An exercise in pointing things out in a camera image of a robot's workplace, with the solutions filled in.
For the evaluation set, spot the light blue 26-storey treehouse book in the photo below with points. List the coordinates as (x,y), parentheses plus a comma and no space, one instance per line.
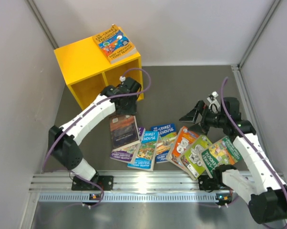
(145,156)

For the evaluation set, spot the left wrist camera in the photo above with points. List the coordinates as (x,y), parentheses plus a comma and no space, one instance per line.
(122,79)

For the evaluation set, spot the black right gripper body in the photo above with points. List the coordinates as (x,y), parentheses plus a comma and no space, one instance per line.
(210,119)

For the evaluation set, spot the aluminium right side rail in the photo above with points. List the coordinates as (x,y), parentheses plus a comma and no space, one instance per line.
(247,101)

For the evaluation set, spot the purple 52-storey treehouse book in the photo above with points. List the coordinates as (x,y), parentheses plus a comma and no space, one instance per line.
(127,154)

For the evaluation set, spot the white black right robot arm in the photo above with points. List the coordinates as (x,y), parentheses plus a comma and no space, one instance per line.
(253,178)

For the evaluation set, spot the aluminium mounting rail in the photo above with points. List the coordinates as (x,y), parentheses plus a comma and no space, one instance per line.
(125,186)

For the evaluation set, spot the dark brown paperback book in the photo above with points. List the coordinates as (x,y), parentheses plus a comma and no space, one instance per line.
(124,132)

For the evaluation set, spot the dark green treehouse book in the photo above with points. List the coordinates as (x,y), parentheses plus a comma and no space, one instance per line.
(222,152)

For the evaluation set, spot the orange cartoon paperback book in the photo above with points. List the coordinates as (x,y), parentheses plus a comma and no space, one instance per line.
(183,139)

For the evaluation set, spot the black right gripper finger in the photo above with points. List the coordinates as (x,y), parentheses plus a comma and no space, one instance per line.
(192,115)
(197,128)

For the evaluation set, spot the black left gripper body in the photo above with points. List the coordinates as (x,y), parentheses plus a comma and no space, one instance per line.
(130,108)

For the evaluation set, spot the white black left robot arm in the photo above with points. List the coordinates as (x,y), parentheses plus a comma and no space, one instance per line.
(64,141)

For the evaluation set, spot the yellow wooden cubby shelf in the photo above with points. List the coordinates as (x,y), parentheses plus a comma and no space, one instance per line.
(86,70)

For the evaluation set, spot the lime green cartoon book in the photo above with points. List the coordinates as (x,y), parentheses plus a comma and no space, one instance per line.
(191,160)

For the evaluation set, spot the blue 91-storey treehouse book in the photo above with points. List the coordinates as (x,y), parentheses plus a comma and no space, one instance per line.
(167,134)

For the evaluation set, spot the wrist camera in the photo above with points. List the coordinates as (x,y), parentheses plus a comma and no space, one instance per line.
(214,105)
(122,79)

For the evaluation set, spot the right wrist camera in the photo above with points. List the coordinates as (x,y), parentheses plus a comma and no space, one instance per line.
(214,105)

